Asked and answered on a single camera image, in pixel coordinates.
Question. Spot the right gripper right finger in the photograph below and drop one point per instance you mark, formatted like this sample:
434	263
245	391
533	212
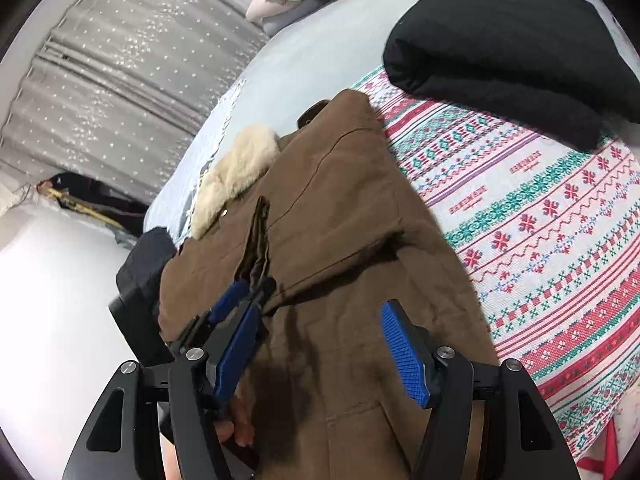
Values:
520	437

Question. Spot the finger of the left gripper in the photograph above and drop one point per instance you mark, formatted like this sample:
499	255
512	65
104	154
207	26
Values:
216	319

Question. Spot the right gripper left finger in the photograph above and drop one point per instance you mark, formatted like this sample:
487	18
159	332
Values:
183	398

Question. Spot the brown corduroy coat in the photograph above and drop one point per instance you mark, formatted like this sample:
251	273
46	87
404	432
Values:
346	233

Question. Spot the pile of hanging clothes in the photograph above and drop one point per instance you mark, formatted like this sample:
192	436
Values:
95	199

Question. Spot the person's left hand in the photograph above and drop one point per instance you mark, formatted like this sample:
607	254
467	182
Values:
237	426

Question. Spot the dark quilted jacket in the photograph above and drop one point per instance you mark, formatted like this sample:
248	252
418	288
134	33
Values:
137	306

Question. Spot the patterned red green bedspread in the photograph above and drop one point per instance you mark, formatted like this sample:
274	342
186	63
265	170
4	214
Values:
549	237

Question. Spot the grey dotted curtain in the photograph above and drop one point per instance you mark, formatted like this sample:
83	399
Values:
116	90

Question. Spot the black folded garment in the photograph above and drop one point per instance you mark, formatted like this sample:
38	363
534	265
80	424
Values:
547	64

